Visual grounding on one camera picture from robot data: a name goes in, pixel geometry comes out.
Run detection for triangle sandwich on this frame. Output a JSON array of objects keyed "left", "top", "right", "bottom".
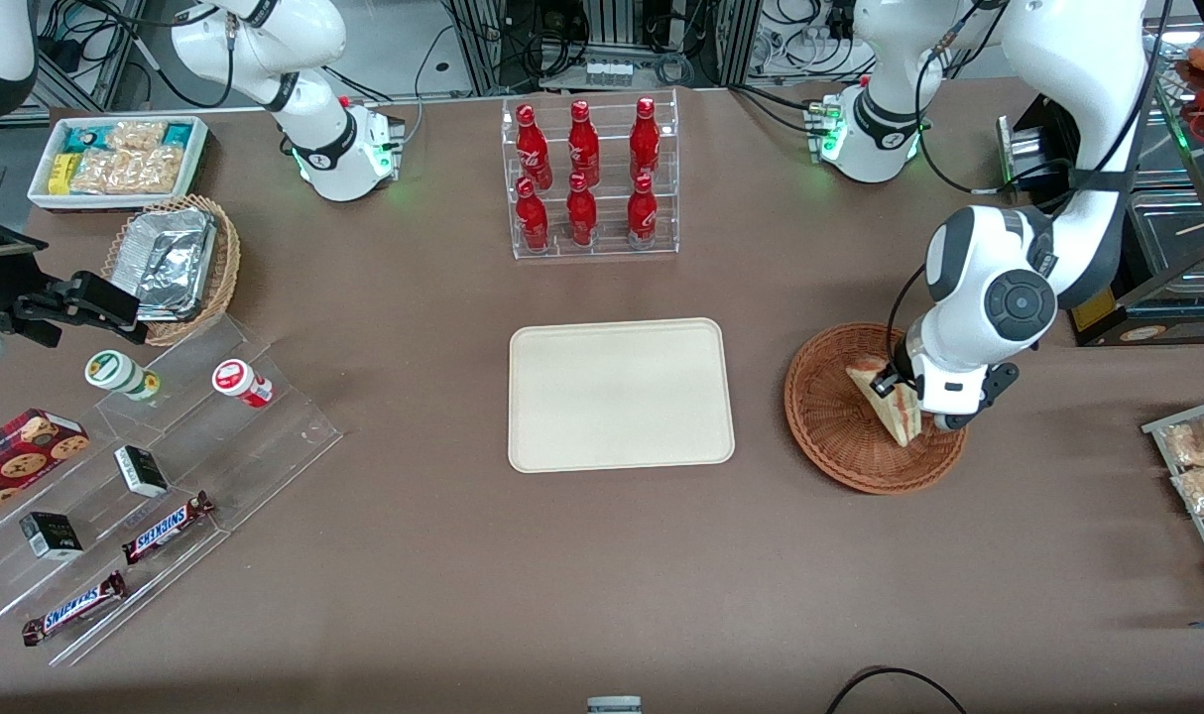
[{"left": 845, "top": 355, "right": 923, "bottom": 447}]

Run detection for large round wicker basket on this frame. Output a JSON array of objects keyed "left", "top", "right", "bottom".
[{"left": 783, "top": 321, "right": 970, "bottom": 496}]

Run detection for small wicker basket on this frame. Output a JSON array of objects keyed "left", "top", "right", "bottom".
[{"left": 101, "top": 193, "right": 243, "bottom": 348}]

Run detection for grey snack tray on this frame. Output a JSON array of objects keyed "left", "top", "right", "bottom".
[{"left": 1143, "top": 395, "right": 1204, "bottom": 608}]

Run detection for cream plastic tray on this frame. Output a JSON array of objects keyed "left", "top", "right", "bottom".
[{"left": 508, "top": 317, "right": 737, "bottom": 475}]

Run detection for green lid snack cup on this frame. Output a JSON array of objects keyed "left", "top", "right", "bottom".
[{"left": 84, "top": 350, "right": 162, "bottom": 402}]

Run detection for stack of foil trays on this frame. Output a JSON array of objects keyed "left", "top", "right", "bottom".
[{"left": 121, "top": 206, "right": 216, "bottom": 323}]

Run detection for white snack bin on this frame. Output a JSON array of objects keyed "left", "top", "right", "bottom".
[{"left": 27, "top": 114, "right": 211, "bottom": 214}]

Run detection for black food warmer machine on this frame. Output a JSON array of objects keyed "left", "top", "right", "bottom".
[{"left": 996, "top": 20, "right": 1204, "bottom": 348}]

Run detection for large rice cracker bag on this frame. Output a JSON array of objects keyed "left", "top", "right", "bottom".
[{"left": 69, "top": 147, "right": 184, "bottom": 196}]

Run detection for red lid snack cup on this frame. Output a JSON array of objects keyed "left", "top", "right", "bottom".
[{"left": 212, "top": 359, "right": 276, "bottom": 410}]

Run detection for small rice cracker bag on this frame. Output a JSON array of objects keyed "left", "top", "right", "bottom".
[{"left": 106, "top": 121, "right": 167, "bottom": 152}]

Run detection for small black box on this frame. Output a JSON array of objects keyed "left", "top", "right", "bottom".
[
  {"left": 19, "top": 512, "right": 84, "bottom": 561},
  {"left": 114, "top": 445, "right": 170, "bottom": 499}
]

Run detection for red plaid cookie box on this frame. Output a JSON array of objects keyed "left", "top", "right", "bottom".
[{"left": 0, "top": 409, "right": 92, "bottom": 527}]

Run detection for clear acrylic stepped stand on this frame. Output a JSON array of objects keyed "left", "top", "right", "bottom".
[{"left": 0, "top": 312, "right": 345, "bottom": 667}]

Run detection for steel warmer pan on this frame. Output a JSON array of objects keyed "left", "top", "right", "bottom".
[
  {"left": 1133, "top": 94, "right": 1203, "bottom": 191},
  {"left": 1126, "top": 188, "right": 1204, "bottom": 298}
]

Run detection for Snickers chocolate bar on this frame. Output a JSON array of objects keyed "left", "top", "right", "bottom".
[
  {"left": 121, "top": 491, "right": 216, "bottom": 566},
  {"left": 22, "top": 570, "right": 129, "bottom": 648}
]

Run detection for red cola bottle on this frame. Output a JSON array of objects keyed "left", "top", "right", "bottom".
[
  {"left": 515, "top": 177, "right": 550, "bottom": 254},
  {"left": 515, "top": 102, "right": 553, "bottom": 191},
  {"left": 627, "top": 174, "right": 660, "bottom": 251},
  {"left": 567, "top": 99, "right": 601, "bottom": 187},
  {"left": 566, "top": 172, "right": 599, "bottom": 247},
  {"left": 629, "top": 96, "right": 662, "bottom": 184}
]

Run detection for clear acrylic bottle rack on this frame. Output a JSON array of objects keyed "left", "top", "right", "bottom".
[{"left": 500, "top": 87, "right": 680, "bottom": 262}]

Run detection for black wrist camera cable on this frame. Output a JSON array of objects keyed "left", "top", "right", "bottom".
[{"left": 885, "top": 260, "right": 935, "bottom": 373}]

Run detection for black looped cable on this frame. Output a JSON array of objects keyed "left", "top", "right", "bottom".
[{"left": 825, "top": 666, "right": 970, "bottom": 714}]

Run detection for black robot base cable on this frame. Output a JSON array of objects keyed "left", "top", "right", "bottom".
[{"left": 731, "top": 84, "right": 826, "bottom": 135}]

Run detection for aluminium frame rack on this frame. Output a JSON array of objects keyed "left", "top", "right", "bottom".
[{"left": 443, "top": 0, "right": 762, "bottom": 95}]

